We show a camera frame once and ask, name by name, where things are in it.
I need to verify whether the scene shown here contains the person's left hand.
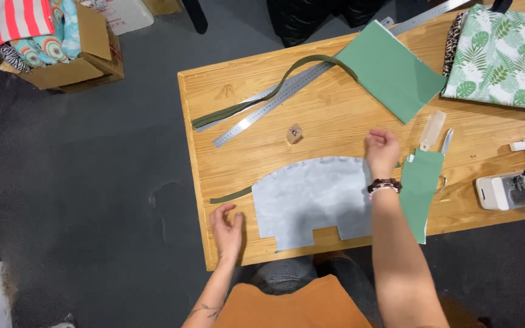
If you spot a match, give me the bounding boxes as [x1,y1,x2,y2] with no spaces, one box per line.
[209,203,245,261]

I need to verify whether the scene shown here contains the person's right hand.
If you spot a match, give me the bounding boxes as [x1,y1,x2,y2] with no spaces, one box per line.
[365,128,403,182]

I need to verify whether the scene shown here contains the translucent plastic blade sheath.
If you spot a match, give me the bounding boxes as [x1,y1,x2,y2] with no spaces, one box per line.
[419,110,447,152]

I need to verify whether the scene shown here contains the large green fabric piece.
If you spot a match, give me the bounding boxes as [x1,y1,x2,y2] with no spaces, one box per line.
[335,19,448,125]

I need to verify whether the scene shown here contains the steel scissors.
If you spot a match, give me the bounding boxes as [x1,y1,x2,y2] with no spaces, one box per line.
[435,128,455,194]

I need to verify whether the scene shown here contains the narrow green fabric piece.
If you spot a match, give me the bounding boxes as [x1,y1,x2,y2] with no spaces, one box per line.
[398,148,446,245]

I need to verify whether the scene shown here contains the small clear plastic box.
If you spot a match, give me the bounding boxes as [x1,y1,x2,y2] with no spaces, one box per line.
[286,123,303,145]

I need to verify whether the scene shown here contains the long steel ruler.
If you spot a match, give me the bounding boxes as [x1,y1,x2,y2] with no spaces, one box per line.
[212,0,473,149]

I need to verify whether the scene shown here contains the grey cut fabric piece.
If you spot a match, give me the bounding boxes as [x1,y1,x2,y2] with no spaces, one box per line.
[251,156,375,253]

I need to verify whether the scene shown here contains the leopard print fabric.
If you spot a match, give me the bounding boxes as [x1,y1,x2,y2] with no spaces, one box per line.
[442,11,467,77]

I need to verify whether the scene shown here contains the black padded jacket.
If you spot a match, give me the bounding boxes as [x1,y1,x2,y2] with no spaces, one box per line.
[266,0,393,48]

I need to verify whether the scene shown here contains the white sewing machine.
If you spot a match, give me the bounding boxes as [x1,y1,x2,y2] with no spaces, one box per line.
[475,135,525,211]

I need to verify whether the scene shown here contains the leaf print fabric bag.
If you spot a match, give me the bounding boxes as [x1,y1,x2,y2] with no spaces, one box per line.
[441,0,525,112]

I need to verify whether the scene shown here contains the person's grey jeans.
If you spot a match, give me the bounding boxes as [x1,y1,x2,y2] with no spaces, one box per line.
[246,253,384,326]

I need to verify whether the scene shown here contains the person's orange shirt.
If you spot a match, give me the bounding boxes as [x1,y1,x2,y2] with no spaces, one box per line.
[212,274,373,328]

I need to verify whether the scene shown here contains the black chair leg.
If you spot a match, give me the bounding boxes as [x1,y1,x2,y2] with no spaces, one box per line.
[181,0,209,35]

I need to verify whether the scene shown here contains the cardboard box of fabrics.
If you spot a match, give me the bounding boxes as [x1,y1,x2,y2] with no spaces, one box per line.
[0,0,125,94]

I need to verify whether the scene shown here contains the beaded wrist bracelet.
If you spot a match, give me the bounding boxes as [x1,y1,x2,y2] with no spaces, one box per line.
[367,178,403,200]

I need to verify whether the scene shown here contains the long olive webbing strap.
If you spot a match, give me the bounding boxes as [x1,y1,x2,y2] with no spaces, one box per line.
[191,54,359,130]

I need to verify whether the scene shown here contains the short olive strap piece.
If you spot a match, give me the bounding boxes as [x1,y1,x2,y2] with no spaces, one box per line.
[210,184,254,205]

